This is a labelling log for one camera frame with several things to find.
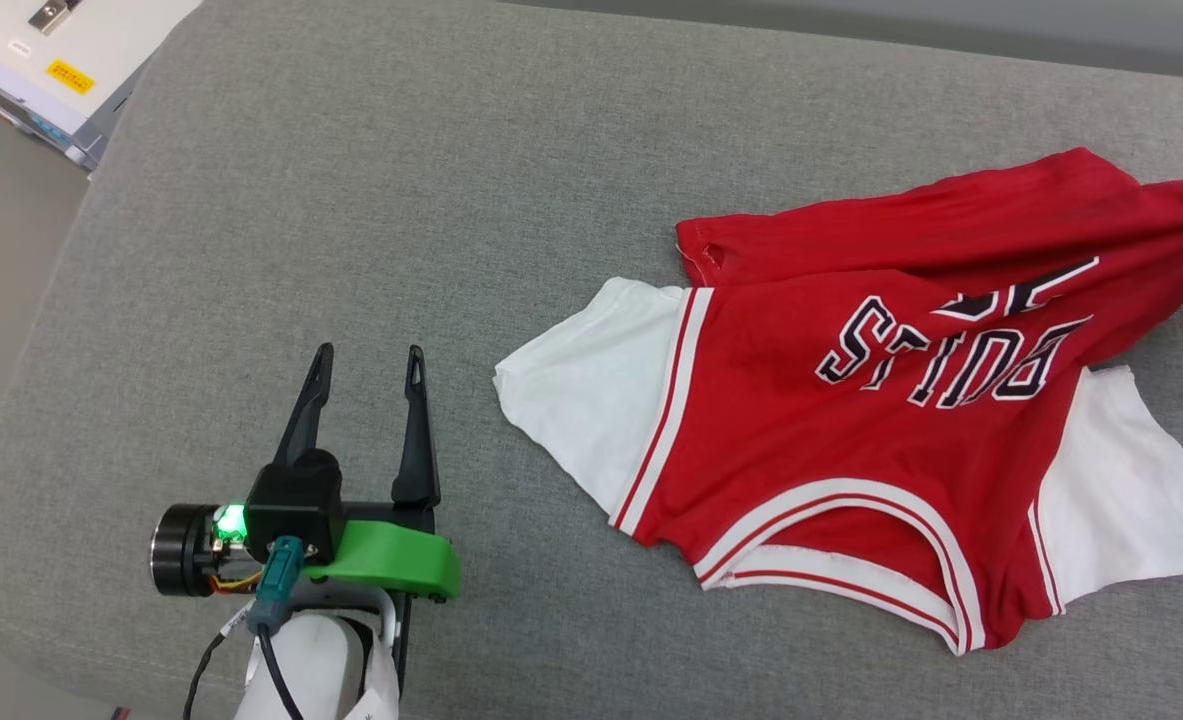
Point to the white appliance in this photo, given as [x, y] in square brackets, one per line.
[41, 60]

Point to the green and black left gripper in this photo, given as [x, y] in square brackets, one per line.
[401, 560]

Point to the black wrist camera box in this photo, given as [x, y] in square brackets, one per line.
[296, 505]

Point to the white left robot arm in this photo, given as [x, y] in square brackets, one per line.
[311, 660]

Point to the red and white basketball jersey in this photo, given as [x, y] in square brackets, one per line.
[801, 430]

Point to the yellow warning sticker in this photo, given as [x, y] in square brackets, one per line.
[70, 77]

